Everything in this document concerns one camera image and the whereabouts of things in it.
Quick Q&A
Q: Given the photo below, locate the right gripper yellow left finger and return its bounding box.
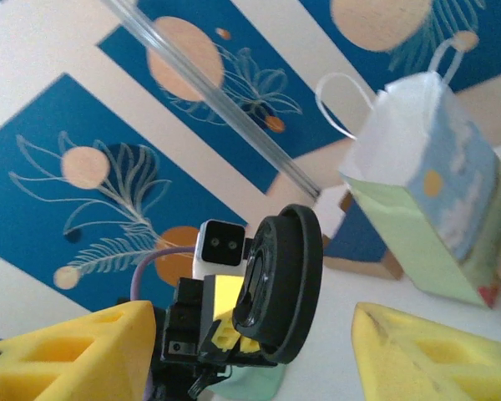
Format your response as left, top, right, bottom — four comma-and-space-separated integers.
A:
0, 300, 156, 401

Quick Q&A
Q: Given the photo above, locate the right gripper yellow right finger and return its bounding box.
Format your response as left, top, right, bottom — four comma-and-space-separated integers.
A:
352, 301, 501, 401

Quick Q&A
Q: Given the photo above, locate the black cup lid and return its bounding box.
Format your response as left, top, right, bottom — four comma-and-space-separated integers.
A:
231, 203, 325, 364

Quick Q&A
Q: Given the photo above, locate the white green paper carrier bag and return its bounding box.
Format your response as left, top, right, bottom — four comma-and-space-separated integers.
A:
316, 35, 501, 310

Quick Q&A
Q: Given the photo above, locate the cardboard napkin tray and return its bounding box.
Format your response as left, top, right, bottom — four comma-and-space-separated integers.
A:
321, 183, 405, 282

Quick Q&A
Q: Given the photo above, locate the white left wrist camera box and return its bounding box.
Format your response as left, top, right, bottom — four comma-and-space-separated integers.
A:
191, 219, 246, 280

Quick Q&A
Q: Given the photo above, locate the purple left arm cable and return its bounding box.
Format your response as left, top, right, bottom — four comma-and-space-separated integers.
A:
131, 246, 198, 302

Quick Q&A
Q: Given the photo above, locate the aluminium frame post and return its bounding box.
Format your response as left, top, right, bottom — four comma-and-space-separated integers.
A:
99, 0, 321, 200

